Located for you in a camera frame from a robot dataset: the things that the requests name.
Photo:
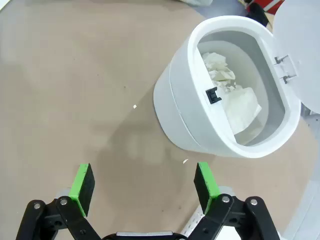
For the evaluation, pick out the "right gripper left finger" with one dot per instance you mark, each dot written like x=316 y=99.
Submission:
x=82 y=190

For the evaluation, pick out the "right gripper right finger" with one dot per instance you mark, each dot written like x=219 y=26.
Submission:
x=203 y=190

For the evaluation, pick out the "folded white paper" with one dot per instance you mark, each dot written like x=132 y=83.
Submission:
x=240 y=110

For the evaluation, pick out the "white lidded trash bin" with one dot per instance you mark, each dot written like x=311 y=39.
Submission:
x=175 y=105

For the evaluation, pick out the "white cover sheet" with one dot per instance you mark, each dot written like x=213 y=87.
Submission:
x=305 y=215

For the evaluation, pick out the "crumpled white paper ball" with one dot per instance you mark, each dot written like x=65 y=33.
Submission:
x=217 y=67

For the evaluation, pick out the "black floor object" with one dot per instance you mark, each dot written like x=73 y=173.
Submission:
x=257 y=11

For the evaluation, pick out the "red bag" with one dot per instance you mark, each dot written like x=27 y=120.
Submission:
x=273 y=3

